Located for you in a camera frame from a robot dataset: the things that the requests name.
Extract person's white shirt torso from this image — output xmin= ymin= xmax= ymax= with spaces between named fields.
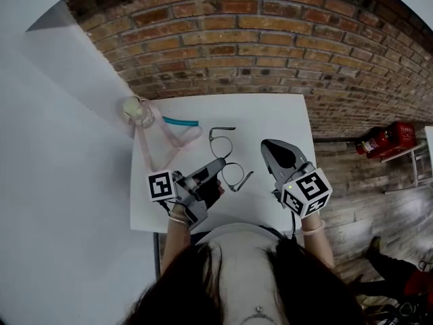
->
xmin=195 ymin=223 xmax=289 ymax=325

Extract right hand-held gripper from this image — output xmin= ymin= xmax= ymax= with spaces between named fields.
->
xmin=260 ymin=138 xmax=334 ymax=219

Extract pale right wrist bracelet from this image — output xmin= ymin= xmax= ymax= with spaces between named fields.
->
xmin=301 ymin=219 xmax=327 ymax=234

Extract black cable bundle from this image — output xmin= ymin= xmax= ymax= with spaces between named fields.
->
xmin=385 ymin=299 xmax=433 ymax=325

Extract pink ribbon strap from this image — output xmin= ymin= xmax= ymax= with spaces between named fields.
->
xmin=134 ymin=97 xmax=204 ymax=173

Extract clear bottle with pale lid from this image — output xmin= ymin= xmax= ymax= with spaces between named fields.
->
xmin=116 ymin=96 xmax=156 ymax=129

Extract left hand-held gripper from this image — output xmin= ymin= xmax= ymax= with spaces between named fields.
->
xmin=147 ymin=158 xmax=227 ymax=232

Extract metal table leg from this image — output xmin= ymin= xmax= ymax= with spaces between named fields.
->
xmin=153 ymin=232 xmax=161 ymax=281

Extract white side table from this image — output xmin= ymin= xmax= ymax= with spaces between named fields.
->
xmin=380 ymin=125 xmax=433 ymax=187

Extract thin dark-framed glasses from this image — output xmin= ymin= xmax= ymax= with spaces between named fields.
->
xmin=208 ymin=125 xmax=255 ymax=194

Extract red fire extinguisher box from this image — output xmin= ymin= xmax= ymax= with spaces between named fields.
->
xmin=366 ymin=121 xmax=417 ymax=160

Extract silver pendant necklace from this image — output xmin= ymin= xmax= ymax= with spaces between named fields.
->
xmin=240 ymin=305 xmax=275 ymax=325

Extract teal flat strip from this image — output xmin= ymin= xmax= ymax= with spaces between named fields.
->
xmin=162 ymin=115 xmax=200 ymax=128

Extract red fire extinguisher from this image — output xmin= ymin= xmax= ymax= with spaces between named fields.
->
xmin=355 ymin=128 xmax=394 ymax=156

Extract person's left forearm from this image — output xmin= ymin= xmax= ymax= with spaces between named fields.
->
xmin=160 ymin=211 xmax=192 ymax=278

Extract person's left hand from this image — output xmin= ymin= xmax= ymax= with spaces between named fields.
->
xmin=201 ymin=177 xmax=225 ymax=211

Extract person's right forearm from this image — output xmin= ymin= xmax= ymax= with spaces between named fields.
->
xmin=300 ymin=213 xmax=336 ymax=271

